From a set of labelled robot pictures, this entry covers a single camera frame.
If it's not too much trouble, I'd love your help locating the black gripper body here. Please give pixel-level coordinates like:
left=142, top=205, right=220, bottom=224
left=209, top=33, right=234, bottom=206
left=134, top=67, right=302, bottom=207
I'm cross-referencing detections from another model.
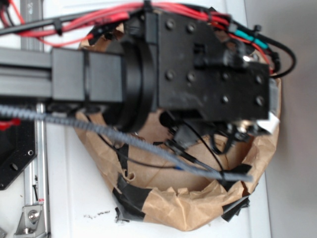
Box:
left=145, top=11, right=279, bottom=136

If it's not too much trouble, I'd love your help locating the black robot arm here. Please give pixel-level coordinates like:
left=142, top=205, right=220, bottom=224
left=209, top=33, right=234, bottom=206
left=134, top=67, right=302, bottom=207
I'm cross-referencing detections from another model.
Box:
left=0, top=12, right=279, bottom=136

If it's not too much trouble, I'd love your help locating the thin black cable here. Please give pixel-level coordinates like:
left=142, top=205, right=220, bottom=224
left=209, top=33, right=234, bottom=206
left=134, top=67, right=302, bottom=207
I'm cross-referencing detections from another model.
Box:
left=85, top=114, right=228, bottom=174

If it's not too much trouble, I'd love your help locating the grey braided cable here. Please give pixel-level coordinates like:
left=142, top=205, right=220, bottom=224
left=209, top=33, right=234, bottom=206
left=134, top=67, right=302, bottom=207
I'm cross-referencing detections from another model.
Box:
left=0, top=104, right=254, bottom=183

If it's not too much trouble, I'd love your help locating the red wire bundle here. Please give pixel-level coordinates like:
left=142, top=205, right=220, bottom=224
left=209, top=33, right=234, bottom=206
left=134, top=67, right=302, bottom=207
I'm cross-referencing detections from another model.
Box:
left=0, top=0, right=270, bottom=72

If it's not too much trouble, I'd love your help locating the black hexagonal base plate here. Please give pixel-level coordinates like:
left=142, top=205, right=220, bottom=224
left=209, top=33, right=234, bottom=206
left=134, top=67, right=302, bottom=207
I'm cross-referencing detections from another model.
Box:
left=0, top=121, right=37, bottom=190

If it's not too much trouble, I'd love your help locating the aluminium extrusion rail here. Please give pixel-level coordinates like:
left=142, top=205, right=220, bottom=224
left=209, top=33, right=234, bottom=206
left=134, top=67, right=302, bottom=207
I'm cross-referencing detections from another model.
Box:
left=20, top=0, right=51, bottom=238

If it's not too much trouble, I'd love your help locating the metal corner bracket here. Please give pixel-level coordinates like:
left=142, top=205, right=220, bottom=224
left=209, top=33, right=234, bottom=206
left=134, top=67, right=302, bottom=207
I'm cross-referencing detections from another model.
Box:
left=14, top=205, right=45, bottom=238

